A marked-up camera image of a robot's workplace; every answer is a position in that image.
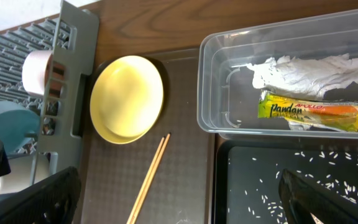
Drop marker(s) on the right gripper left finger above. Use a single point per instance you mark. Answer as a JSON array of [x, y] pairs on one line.
[[52, 200]]

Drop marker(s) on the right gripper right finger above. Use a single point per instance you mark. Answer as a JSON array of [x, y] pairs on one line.
[[302, 200]]

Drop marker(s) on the white cup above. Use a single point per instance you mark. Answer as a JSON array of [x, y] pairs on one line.
[[19, 177]]

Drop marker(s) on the leftover rice pile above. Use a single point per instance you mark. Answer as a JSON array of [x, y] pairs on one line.
[[254, 173]]

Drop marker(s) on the light blue bowl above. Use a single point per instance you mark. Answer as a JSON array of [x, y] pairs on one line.
[[15, 123]]

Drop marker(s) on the green orange snack wrapper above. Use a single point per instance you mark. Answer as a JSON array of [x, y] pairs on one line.
[[335, 115]]

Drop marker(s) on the white napkin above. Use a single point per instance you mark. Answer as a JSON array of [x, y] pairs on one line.
[[304, 79]]

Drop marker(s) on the pink white bowl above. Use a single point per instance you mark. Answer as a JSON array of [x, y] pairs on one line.
[[35, 73]]

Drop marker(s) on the black food waste tray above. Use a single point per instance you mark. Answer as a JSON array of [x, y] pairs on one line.
[[221, 167]]

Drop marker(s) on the clear plastic waste bin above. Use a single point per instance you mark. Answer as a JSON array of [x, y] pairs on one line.
[[227, 100]]

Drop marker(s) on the grey plastic dishwasher rack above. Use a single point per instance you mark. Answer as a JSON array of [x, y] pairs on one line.
[[72, 38]]

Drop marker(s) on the right wooden chopstick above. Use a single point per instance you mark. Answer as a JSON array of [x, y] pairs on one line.
[[167, 138]]

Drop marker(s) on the wooden chopstick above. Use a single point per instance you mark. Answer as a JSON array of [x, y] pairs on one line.
[[167, 138], [134, 210]]

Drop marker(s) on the left wooden chopstick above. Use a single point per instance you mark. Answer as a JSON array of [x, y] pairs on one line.
[[134, 210]]

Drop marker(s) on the brown serving tray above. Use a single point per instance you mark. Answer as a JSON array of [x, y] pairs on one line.
[[112, 174]]

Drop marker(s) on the yellow plate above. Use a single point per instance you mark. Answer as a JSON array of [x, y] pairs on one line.
[[126, 99]]

